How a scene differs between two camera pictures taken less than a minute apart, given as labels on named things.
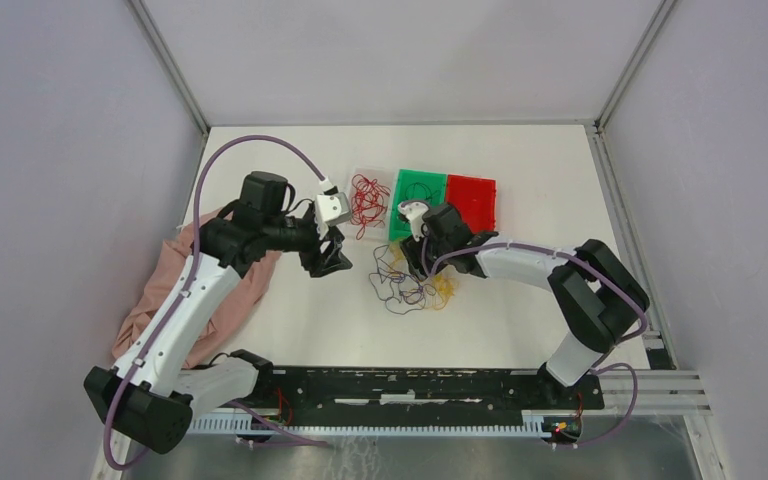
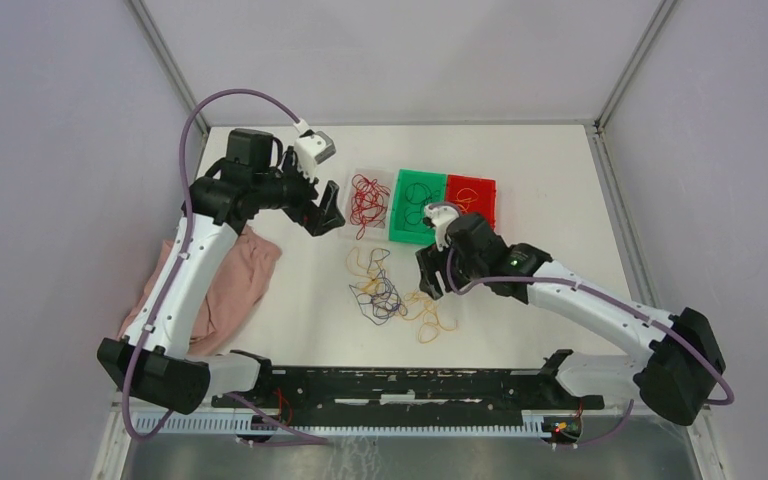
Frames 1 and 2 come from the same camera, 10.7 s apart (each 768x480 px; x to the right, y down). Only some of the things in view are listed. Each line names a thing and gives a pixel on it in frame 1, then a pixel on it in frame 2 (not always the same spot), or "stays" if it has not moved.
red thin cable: (368, 202) stays
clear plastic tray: (370, 203) stays
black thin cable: (417, 190) stays
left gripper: (316, 262) to (316, 219)
